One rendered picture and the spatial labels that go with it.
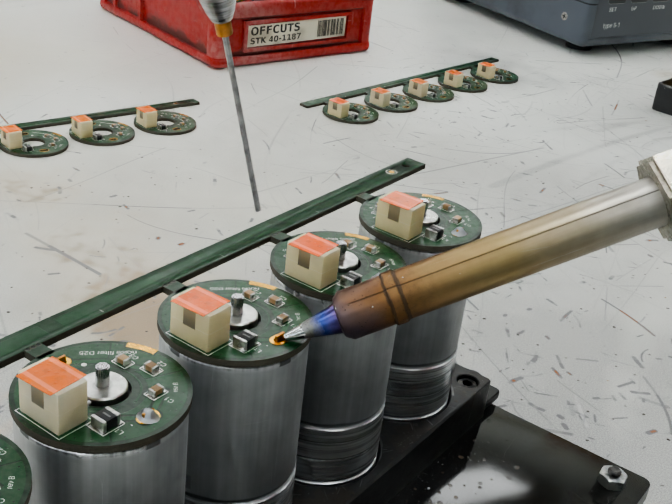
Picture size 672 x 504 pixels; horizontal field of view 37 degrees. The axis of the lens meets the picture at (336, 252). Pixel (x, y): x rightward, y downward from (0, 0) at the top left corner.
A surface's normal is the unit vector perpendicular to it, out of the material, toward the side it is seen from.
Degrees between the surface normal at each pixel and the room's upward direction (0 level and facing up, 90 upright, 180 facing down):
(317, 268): 90
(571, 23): 90
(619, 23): 90
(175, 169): 0
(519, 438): 0
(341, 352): 90
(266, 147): 0
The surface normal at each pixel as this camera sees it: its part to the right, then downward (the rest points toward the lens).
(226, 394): 0.02, 0.46
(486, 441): 0.11, -0.89
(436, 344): 0.51, 0.44
